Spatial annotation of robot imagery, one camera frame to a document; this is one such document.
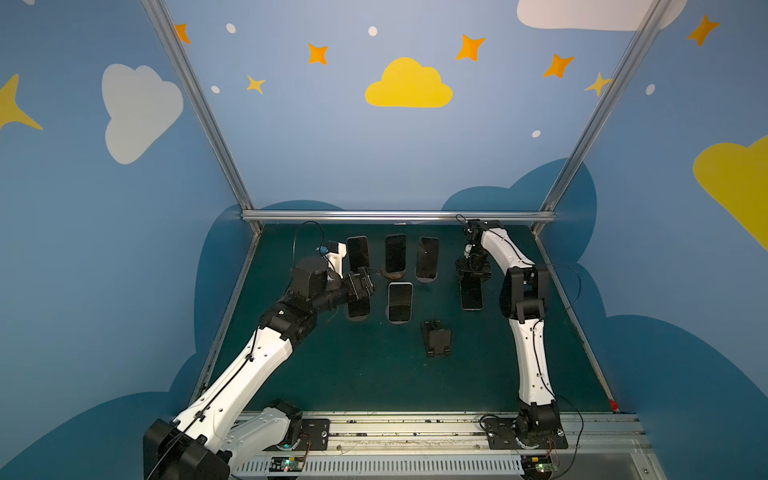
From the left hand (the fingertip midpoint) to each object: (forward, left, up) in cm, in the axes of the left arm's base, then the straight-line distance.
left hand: (377, 278), depth 72 cm
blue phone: (+13, -32, -27) cm, 43 cm away
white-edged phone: (+4, -7, -21) cm, 23 cm away
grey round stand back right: (+19, -17, -28) cm, 38 cm away
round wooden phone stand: (+21, -5, -28) cm, 36 cm away
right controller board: (-35, -40, -28) cm, 60 cm away
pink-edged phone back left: (+30, +8, -26) cm, 40 cm away
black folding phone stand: (-6, -18, -22) cm, 29 cm away
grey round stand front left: (+2, +6, -26) cm, 26 cm away
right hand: (+20, -33, -27) cm, 46 cm away
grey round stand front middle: (+1, -7, -26) cm, 27 cm away
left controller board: (-36, +21, -28) cm, 50 cm away
